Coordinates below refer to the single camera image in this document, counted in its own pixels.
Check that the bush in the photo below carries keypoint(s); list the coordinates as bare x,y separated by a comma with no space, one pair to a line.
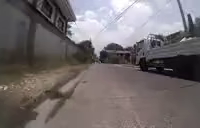
85,51

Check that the building with grey roof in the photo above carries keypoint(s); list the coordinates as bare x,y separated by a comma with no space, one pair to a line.
119,56

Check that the trees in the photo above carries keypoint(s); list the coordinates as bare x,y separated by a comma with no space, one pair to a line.
113,47

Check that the concrete kerb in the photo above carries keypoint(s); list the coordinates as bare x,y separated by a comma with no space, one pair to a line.
69,86

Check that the grey concrete road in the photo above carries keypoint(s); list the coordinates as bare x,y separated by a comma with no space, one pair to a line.
121,96

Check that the building with dark windows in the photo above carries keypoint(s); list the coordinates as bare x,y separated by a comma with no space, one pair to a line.
51,11

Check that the white flatbed truck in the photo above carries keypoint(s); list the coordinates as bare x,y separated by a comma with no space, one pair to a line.
174,51

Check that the dirt and gravel verge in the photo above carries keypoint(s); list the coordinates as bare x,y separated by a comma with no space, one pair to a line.
18,83

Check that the utility pole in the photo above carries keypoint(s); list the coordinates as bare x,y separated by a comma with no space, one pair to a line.
182,15

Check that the grey concrete wall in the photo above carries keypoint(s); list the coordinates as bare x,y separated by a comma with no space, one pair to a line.
8,36

